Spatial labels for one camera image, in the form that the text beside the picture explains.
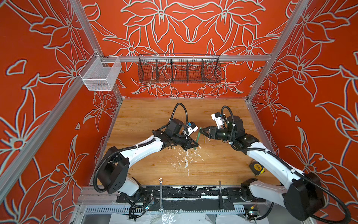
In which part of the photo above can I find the black clamp bar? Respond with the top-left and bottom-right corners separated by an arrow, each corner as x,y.
218,181 -> 223,210

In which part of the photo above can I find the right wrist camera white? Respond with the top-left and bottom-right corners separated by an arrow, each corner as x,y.
211,112 -> 224,129

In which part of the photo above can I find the yellow black tape measure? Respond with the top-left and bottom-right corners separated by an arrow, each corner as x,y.
249,161 -> 265,176

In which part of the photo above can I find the black wire basket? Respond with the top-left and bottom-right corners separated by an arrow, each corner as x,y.
138,53 -> 222,84

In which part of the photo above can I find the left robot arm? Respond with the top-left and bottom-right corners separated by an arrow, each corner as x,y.
93,103 -> 199,196

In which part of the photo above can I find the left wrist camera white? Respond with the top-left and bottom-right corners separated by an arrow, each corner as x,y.
186,121 -> 199,137

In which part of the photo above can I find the black mounting base plate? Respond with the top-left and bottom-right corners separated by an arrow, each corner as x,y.
116,184 -> 266,212

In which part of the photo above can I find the clear plastic bin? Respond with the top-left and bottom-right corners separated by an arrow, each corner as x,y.
79,51 -> 122,91

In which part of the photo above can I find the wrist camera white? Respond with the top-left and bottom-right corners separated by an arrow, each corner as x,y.
186,121 -> 199,137
211,112 -> 224,129

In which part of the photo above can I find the silver wrench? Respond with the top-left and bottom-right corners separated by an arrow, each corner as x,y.
159,178 -> 164,213

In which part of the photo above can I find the green pen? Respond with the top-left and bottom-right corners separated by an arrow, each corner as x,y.
194,133 -> 200,150

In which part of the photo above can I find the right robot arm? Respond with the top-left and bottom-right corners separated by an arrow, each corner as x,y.
200,105 -> 351,224

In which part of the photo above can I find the grey slotted cable duct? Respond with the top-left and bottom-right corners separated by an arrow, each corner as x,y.
83,204 -> 245,215

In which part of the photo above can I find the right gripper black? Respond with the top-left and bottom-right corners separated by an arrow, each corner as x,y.
199,125 -> 237,142

